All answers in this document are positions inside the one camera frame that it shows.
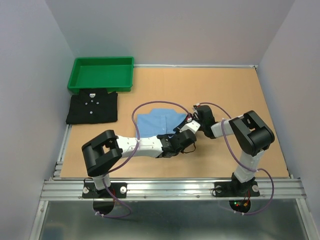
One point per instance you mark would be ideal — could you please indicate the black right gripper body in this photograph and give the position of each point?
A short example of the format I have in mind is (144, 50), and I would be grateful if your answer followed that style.
(202, 123)

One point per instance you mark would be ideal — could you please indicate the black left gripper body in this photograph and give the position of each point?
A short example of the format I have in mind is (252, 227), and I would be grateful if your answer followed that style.
(177, 151)

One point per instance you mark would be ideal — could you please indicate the light blue long sleeve shirt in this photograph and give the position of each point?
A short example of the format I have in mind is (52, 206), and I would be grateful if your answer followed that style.
(159, 121)

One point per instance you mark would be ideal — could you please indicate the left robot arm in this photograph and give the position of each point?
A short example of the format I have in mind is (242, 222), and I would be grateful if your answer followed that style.
(103, 152)

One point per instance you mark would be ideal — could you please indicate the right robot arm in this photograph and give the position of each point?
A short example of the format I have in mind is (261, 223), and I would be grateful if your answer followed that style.
(251, 132)

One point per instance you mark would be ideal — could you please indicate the folded black shirt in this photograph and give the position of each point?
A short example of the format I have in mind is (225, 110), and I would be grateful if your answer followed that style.
(93, 106)

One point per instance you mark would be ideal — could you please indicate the green plastic tray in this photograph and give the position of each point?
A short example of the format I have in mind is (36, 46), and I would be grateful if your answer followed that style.
(114, 73)

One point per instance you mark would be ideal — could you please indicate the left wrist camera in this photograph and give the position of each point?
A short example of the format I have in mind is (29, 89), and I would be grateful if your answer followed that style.
(193, 126)

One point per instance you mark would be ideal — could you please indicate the aluminium mounting rail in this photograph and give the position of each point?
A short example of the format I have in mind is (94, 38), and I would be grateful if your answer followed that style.
(165, 189)

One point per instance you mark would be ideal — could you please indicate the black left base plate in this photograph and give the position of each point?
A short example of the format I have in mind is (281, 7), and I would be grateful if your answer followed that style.
(118, 189)

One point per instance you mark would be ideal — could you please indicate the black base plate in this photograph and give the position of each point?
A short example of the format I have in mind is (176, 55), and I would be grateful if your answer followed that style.
(118, 189)
(233, 189)

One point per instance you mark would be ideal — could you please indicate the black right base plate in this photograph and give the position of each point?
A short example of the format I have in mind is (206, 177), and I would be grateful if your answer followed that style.
(233, 189)

